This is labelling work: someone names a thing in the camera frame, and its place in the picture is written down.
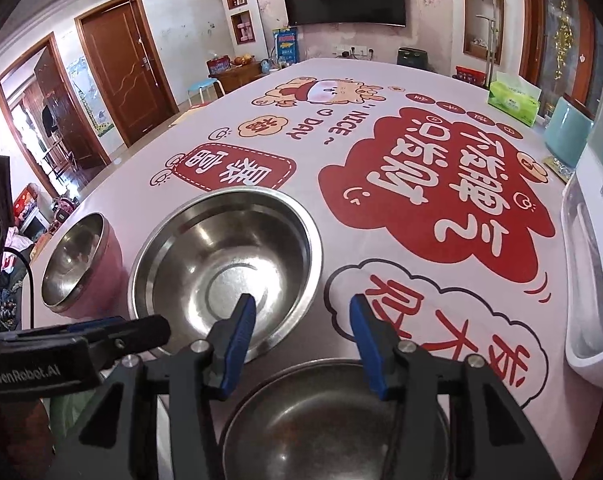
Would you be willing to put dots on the fruit dish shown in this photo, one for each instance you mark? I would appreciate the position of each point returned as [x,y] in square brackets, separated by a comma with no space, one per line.
[244,60]

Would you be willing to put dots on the red tin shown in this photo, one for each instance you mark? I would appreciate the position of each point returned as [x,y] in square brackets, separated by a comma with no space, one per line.
[219,65]

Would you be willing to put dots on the pink steel bowl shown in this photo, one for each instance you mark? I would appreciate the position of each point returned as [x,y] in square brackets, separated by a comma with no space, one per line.
[106,270]

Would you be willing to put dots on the printed tablecloth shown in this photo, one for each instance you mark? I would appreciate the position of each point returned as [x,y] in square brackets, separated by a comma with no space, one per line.
[291,125]

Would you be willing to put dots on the wooden low cabinet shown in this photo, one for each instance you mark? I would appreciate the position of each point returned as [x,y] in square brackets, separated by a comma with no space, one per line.
[236,82]

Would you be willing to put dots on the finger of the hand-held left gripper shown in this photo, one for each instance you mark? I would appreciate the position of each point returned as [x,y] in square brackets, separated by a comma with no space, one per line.
[96,324]
[141,335]

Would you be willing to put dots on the white wall socket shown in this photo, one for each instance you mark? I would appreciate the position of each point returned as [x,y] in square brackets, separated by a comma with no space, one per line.
[354,51]

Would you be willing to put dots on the white dish storage box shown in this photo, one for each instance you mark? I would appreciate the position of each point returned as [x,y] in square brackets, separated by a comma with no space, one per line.
[596,260]

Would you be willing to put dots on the open wooden door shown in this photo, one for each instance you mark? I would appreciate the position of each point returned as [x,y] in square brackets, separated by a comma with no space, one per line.
[56,95]

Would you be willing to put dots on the green tissue box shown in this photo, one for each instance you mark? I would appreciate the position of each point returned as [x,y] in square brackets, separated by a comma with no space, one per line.
[511,102]

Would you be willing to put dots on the gold garland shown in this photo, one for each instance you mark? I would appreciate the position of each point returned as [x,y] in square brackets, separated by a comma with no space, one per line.
[564,35]

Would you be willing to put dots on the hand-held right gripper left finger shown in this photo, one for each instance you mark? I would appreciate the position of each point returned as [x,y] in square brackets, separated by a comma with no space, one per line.
[241,340]

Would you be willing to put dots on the teal canister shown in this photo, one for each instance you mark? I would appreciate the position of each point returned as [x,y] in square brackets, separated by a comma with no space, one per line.
[566,130]

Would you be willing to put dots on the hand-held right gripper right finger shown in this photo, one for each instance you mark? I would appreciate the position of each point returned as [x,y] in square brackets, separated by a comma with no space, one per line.
[366,345]

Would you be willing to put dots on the blue printed box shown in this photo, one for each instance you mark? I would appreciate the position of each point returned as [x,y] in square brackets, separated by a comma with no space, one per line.
[286,45]

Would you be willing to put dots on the light blue stool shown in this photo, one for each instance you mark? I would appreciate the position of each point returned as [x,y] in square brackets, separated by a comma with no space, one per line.
[201,84]

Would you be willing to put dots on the wooden framed glass door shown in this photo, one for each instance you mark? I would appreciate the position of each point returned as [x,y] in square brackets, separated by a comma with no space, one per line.
[531,20]

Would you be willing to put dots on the medium steel bowl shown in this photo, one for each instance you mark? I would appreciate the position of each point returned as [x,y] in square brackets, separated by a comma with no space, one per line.
[306,420]

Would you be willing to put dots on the colourful wall poster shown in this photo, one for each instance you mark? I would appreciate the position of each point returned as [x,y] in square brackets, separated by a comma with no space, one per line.
[89,95]

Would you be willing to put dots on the red box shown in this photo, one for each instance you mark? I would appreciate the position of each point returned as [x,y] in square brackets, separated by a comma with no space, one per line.
[471,74]

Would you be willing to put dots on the dark countertop appliance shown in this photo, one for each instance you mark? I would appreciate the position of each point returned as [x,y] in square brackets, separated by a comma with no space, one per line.
[411,57]

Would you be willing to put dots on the red printed carton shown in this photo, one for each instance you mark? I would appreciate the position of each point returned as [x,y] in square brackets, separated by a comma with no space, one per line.
[26,200]

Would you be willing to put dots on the large steel bowl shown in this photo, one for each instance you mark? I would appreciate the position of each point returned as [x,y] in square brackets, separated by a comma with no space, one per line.
[221,255]

